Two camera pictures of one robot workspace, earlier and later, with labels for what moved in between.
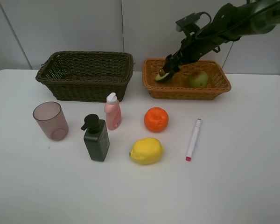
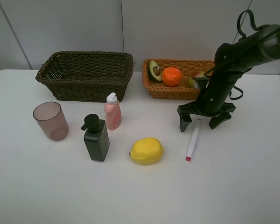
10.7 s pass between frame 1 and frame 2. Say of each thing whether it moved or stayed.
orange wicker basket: stayed
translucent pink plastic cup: stayed
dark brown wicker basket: stayed
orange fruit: moved
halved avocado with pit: moved
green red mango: stayed
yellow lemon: stayed
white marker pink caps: stayed
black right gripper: moved
